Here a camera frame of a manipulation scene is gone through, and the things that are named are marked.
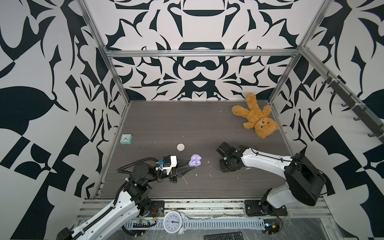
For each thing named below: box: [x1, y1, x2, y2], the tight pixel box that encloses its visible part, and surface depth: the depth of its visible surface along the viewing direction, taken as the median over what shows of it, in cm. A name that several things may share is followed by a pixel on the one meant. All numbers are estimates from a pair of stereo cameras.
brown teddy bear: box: [232, 93, 280, 139], surface depth 104 cm
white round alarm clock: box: [163, 210, 189, 235], surface depth 70 cm
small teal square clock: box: [120, 133, 133, 145], surface depth 98 cm
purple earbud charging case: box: [188, 154, 202, 167], surface depth 60 cm
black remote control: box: [203, 231, 244, 240], surface depth 68 cm
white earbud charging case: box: [176, 143, 185, 152], surface depth 96 cm
